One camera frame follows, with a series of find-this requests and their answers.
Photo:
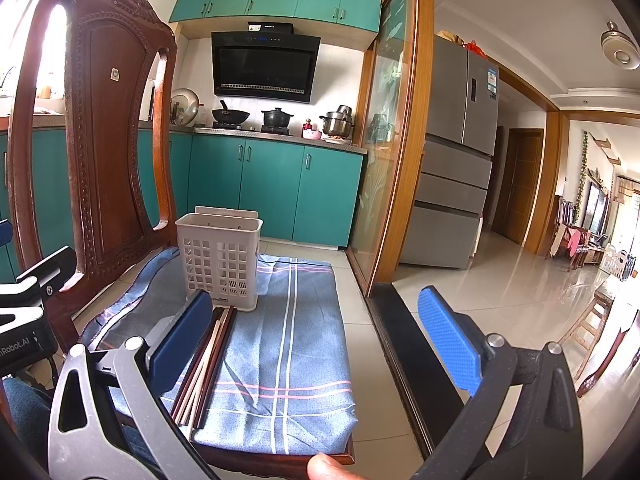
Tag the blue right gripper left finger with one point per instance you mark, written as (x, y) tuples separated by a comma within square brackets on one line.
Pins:
[(176, 343)]

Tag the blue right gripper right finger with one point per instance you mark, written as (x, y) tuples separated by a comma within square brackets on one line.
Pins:
[(460, 356)]

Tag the white chopstick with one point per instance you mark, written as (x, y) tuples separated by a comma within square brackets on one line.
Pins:
[(200, 374)]

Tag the dark red chopstick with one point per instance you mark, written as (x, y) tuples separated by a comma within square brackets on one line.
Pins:
[(212, 367)]

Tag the dark brown chopstick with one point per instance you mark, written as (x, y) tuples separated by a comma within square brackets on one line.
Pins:
[(192, 364)]

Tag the white plastic utensil basket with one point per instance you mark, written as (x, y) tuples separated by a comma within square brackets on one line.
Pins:
[(219, 250)]

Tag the person's right hand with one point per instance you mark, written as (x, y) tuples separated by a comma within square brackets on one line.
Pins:
[(324, 467)]

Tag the blue plaid cloth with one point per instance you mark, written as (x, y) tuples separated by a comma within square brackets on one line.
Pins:
[(283, 386)]

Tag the wooden stool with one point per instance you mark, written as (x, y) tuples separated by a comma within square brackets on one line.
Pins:
[(587, 330)]

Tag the silver refrigerator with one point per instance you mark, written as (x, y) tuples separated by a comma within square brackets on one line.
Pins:
[(460, 140)]

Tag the brown wooden door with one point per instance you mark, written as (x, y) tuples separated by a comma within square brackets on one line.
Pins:
[(519, 183)]

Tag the carved wooden chair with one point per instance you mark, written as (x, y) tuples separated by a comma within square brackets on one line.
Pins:
[(111, 47)]

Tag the black wok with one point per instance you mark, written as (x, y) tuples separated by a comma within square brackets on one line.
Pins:
[(225, 115)]

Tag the steel stock pot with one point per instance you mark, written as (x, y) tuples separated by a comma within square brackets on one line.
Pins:
[(338, 123)]

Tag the black cooking pot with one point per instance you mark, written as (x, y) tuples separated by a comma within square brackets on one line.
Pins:
[(276, 118)]

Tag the glass sliding door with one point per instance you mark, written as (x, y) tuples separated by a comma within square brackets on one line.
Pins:
[(381, 122)]

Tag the black range hood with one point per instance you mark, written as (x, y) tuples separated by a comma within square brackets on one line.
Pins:
[(264, 65)]

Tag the ceiling lamp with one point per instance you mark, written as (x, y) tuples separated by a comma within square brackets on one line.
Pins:
[(618, 48)]

